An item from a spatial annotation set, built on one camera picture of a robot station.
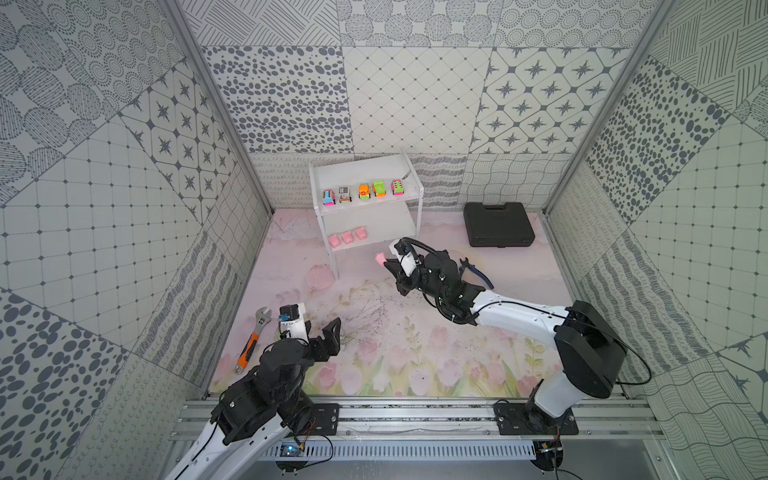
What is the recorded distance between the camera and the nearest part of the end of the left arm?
0.64 m

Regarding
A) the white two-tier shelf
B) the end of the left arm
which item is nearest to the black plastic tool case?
the white two-tier shelf

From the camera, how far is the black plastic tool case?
3.59ft

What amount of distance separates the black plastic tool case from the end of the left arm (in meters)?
0.65
